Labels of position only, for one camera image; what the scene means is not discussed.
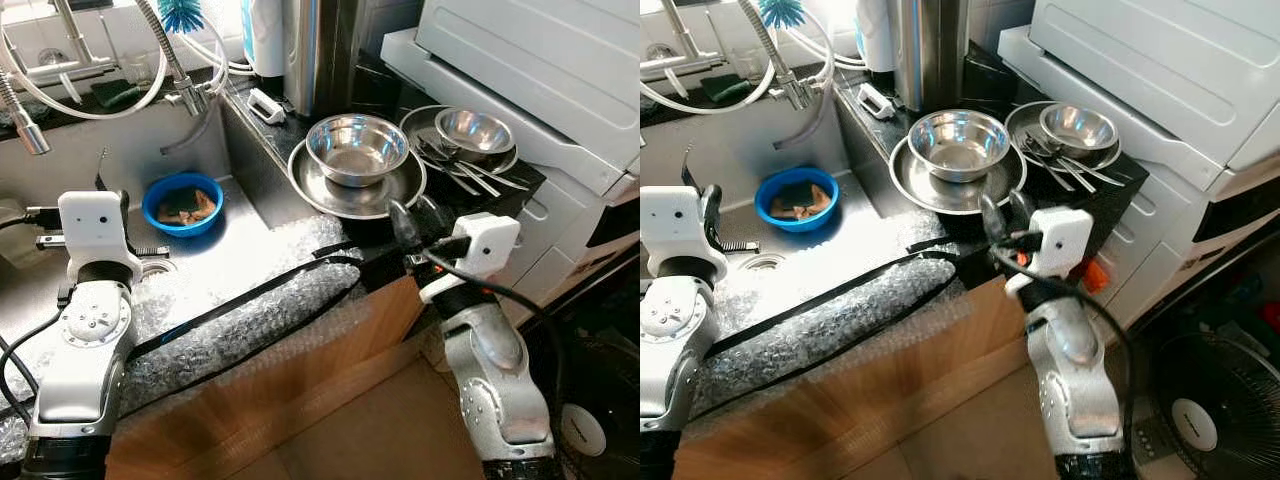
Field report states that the steel chopstick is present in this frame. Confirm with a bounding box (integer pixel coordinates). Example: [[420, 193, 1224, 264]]
[[440, 160, 504, 198], [462, 160, 533, 191], [1060, 155, 1128, 187], [1040, 155, 1099, 193]]

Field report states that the brown scouring pad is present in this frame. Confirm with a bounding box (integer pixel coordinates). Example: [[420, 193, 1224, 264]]
[[157, 187, 216, 223], [770, 180, 833, 219]]

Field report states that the steel spoon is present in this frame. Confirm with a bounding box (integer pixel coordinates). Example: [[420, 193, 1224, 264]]
[[1018, 130, 1066, 166], [415, 135, 466, 171]]

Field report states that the black tape strip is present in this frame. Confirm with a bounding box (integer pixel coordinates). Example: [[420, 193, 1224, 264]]
[[125, 250, 366, 366], [705, 245, 961, 361]]

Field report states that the small white plastic holder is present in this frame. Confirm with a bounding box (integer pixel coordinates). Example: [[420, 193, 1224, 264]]
[[247, 88, 288, 125], [857, 82, 898, 119]]

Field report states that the tall steel canister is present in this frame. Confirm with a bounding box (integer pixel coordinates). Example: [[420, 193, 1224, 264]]
[[283, 0, 363, 119], [893, 0, 971, 113]]

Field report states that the short white hose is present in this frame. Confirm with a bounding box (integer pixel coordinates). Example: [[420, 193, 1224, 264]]
[[800, 15, 869, 71], [185, 20, 256, 79]]

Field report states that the blue plastic bowl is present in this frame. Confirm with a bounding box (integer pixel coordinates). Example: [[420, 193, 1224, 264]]
[[141, 172, 225, 239], [754, 166, 841, 234]]

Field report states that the white ribbed appliance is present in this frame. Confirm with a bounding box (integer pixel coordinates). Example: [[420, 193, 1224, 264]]
[[997, 0, 1280, 331], [380, 0, 641, 311]]

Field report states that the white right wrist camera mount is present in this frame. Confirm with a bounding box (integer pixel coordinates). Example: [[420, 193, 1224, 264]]
[[1030, 207, 1094, 281], [455, 212, 521, 279]]

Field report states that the steel spring pull-down faucet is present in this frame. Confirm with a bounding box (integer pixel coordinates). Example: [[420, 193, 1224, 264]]
[[135, 0, 213, 116], [738, 0, 816, 111]]

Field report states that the black floor fan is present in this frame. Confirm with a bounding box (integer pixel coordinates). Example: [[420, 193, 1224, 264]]
[[535, 300, 641, 480], [1125, 325, 1280, 480]]

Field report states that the white looped hose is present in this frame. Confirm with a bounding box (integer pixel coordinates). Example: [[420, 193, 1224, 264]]
[[640, 25, 776, 119], [0, 25, 169, 123]]

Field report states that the large steel bowl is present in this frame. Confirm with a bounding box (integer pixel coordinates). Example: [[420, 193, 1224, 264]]
[[907, 108, 1013, 184], [305, 113, 411, 189]]

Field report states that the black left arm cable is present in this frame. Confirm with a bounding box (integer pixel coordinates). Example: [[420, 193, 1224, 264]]
[[0, 205, 66, 426]]

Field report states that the stainless steel sink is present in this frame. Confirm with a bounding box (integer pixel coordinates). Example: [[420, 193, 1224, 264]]
[[0, 95, 331, 351], [640, 90, 951, 331]]

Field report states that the white bottle with blue label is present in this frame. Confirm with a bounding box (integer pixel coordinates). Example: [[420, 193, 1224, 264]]
[[853, 0, 898, 73], [240, 0, 289, 79]]

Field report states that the steel spring hose sprayer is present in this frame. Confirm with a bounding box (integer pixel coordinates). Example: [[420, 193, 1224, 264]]
[[0, 70, 51, 156]]

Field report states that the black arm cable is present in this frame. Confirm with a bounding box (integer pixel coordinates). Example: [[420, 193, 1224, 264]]
[[405, 235, 566, 431], [990, 230, 1141, 421], [0, 205, 66, 426]]

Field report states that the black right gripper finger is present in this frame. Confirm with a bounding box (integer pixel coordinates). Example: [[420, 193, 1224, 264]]
[[981, 192, 1006, 246], [388, 198, 419, 251], [418, 195, 453, 241], [1008, 188, 1038, 236]]

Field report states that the small steel bowl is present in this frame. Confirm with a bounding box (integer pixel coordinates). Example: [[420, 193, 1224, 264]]
[[1038, 103, 1119, 154], [434, 108, 516, 159]]

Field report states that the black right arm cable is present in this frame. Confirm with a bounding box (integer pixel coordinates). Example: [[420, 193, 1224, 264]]
[[990, 230, 1141, 421], [405, 235, 566, 431]]

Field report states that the large steel plate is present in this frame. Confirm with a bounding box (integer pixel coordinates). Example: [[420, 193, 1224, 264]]
[[287, 140, 428, 221], [888, 135, 1029, 216]]

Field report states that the blue bottle brush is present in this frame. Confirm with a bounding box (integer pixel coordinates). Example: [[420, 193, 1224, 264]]
[[757, 0, 809, 29], [155, 0, 206, 34]]

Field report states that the green sponge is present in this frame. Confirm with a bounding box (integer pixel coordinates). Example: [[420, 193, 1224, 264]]
[[90, 80, 143, 109], [700, 74, 753, 103]]

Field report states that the chrome tap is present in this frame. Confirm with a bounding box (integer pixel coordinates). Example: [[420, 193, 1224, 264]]
[[640, 0, 726, 83], [30, 0, 116, 86]]

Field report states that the wooden cabinet front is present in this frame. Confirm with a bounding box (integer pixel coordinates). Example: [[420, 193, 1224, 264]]
[[675, 275, 1061, 480], [100, 270, 481, 480]]

